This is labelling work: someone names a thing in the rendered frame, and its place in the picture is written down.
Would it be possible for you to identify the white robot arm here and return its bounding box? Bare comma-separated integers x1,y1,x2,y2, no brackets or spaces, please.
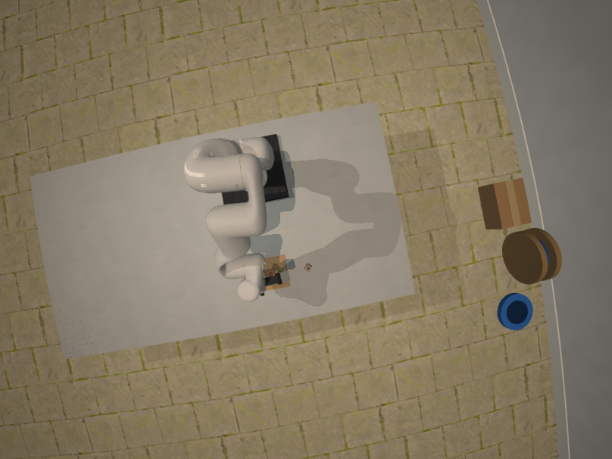
184,137,290,302

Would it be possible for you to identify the brown flat mat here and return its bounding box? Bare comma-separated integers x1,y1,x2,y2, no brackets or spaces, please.
264,255,290,291

